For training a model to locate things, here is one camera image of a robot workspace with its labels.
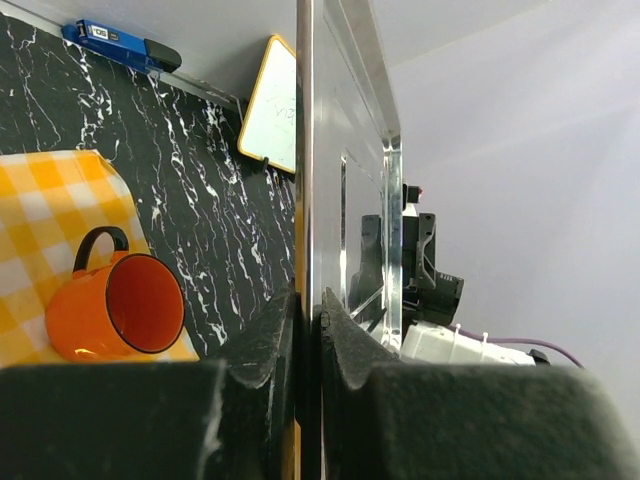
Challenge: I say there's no orange translucent cup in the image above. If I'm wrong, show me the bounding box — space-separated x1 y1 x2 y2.
45 226 185 362

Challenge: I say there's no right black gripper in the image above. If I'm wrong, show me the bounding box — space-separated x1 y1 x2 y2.
402 213 464 323

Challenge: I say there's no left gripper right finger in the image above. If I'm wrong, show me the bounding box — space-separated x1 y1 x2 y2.
321 291 639 479

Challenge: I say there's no blue marker pen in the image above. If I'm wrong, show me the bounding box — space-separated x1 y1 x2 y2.
61 19 182 75

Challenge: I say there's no yellow checkered tablecloth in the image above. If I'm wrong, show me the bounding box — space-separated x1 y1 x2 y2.
1 150 196 367

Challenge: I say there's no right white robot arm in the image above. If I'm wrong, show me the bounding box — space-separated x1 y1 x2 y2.
400 213 549 366

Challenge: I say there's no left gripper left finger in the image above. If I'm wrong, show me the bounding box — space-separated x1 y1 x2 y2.
1 285 296 479

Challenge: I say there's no small whiteboard yellow frame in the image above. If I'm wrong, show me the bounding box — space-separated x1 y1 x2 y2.
237 35 297 174

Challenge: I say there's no silver metal tray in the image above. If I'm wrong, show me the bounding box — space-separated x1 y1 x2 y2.
295 1 402 479

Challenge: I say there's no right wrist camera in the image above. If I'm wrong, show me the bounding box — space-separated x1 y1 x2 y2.
402 183 423 206

